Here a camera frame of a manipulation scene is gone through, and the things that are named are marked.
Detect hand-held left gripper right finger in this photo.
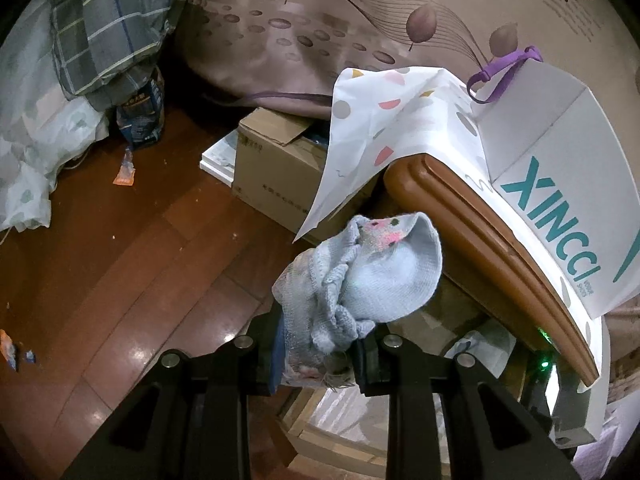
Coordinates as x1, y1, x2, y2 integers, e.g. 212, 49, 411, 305
350, 332, 581, 480

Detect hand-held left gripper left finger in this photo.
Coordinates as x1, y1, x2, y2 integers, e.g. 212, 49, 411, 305
60, 310, 287, 480

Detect round wooden basket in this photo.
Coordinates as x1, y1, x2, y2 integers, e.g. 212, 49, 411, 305
277, 305, 531, 480

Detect pale blue floral sock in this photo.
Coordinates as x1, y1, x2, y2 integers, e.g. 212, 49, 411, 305
271, 211, 443, 391

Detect brown wooden nightstand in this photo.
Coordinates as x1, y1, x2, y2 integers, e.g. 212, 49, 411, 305
382, 152, 601, 386

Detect brown cardboard box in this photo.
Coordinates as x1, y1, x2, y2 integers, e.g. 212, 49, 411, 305
232, 106, 381, 233

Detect white flat boards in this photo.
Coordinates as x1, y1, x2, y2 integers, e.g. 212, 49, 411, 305
200, 130, 241, 186

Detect white dotted cloth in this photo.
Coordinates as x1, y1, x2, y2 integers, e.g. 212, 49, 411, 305
292, 65, 608, 386

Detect orange wrapper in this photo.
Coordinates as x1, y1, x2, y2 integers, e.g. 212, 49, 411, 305
114, 152, 137, 188

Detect white XINCCI paper bag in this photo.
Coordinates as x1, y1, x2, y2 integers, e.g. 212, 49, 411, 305
475, 62, 640, 321

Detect small orange blue scrap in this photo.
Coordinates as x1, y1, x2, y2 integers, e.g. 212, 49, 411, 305
0, 329, 37, 372

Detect blue snack bag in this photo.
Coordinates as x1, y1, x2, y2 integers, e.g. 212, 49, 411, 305
116, 67, 166, 148

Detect brown leaf print bedcover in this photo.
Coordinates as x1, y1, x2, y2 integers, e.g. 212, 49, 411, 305
180, 0, 640, 121

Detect grey plaid blanket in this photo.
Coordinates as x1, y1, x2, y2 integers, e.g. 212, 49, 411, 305
50, 0, 201, 111

